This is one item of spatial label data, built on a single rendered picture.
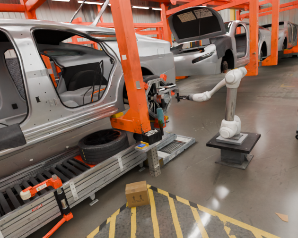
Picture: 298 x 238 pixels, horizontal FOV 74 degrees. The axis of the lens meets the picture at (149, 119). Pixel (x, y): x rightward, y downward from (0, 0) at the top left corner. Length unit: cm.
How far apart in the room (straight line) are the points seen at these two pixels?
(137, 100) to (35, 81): 111
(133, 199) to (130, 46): 164
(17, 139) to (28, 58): 83
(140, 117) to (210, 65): 320
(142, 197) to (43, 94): 151
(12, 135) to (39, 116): 31
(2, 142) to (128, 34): 167
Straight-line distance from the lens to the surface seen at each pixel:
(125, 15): 241
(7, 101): 410
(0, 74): 410
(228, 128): 235
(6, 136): 238
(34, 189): 213
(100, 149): 248
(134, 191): 213
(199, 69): 526
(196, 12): 591
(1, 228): 217
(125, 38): 235
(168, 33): 731
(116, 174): 249
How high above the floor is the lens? 144
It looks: 17 degrees down
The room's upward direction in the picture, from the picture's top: 9 degrees counter-clockwise
